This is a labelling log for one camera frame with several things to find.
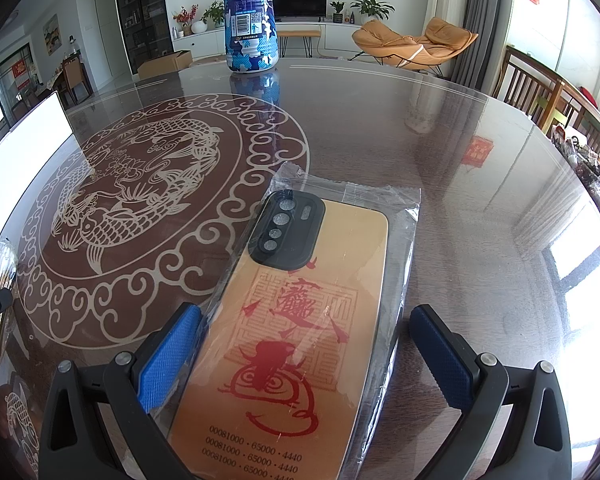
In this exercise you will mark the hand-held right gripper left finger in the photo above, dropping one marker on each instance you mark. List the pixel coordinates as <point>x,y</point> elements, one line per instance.
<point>167,360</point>

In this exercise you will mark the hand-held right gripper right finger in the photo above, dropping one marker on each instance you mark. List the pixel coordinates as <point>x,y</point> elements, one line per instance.
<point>442,355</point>

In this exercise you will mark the bagged orange phone case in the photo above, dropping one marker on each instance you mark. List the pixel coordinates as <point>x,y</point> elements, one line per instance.
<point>305,335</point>

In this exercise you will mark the brown patterned glass desktop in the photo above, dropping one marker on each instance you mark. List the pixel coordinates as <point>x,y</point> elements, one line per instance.
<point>480,220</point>

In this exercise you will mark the red door poster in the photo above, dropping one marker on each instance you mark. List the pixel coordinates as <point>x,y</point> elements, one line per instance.
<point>21,74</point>

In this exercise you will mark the pile of small trinkets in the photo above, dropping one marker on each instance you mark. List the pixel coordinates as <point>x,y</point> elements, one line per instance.
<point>590,170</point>

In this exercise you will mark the brown dining chair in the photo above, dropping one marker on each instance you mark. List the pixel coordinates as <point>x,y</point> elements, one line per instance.
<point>76,80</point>

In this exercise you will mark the wooden slatted chair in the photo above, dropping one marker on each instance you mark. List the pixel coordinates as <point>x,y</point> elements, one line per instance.
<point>540,95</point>

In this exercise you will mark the cardboard box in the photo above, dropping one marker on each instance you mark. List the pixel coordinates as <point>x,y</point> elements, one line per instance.
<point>162,65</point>

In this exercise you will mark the orange lounge chair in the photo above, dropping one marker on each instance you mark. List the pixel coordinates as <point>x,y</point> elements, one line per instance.
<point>380,40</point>

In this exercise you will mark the dark glass display cabinet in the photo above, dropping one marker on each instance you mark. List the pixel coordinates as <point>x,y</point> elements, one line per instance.
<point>142,10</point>

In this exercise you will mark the white round vase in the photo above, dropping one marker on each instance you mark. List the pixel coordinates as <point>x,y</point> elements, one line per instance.
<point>199,27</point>

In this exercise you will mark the blue camouflage bottle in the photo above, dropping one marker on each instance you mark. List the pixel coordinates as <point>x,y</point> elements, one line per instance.
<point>250,35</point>

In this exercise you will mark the white television cabinet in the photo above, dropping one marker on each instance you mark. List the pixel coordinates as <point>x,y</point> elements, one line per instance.
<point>340,35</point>

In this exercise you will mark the grey curtain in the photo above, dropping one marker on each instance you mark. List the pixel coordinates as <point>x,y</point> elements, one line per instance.
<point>480,20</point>

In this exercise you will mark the red flower plant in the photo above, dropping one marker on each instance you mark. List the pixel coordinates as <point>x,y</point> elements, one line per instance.
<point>185,17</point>

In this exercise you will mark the wooden bench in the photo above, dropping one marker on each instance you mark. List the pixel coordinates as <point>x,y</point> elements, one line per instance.
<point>300,35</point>

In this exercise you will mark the green potted plant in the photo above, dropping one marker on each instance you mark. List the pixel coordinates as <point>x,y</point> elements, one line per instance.
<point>214,12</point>

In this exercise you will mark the large leafy potted plant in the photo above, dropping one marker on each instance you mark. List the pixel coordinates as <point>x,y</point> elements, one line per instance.
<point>372,6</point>

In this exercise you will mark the small potted plant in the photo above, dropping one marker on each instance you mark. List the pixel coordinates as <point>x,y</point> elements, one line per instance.
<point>337,10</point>

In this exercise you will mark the black television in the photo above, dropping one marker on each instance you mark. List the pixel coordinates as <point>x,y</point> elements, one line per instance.
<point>300,0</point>

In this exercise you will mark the framed wall painting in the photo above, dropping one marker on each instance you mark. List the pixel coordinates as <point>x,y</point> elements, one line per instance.
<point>51,34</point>

